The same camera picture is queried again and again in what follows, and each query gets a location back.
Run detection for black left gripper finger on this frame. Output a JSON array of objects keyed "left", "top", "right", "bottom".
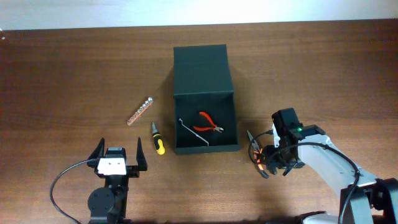
[
  {"left": 136, "top": 138, "right": 147, "bottom": 171},
  {"left": 87, "top": 138, "right": 105, "bottom": 167}
]

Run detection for orange black needle-nose pliers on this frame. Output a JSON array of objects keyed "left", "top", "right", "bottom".
[{"left": 247, "top": 131, "right": 269, "bottom": 179}]

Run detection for orange socket rail with sockets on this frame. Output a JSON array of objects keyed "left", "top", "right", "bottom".
[{"left": 126, "top": 97, "right": 154, "bottom": 126}]

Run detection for silver combination wrench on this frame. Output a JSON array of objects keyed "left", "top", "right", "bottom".
[{"left": 178, "top": 118, "right": 210, "bottom": 146}]

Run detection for small red side cutters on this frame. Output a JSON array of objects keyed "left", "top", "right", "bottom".
[{"left": 193, "top": 111, "right": 224, "bottom": 133}]

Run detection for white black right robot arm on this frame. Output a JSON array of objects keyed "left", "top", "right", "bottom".
[{"left": 262, "top": 108, "right": 397, "bottom": 224}]

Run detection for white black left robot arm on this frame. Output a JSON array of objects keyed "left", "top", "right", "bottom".
[{"left": 87, "top": 138, "right": 147, "bottom": 224}]

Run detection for yellow black stubby screwdriver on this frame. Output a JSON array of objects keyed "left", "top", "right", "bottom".
[{"left": 152, "top": 122, "right": 165, "bottom": 155}]

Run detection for black open storage box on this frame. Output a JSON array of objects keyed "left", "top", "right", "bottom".
[{"left": 174, "top": 45, "right": 240, "bottom": 155}]

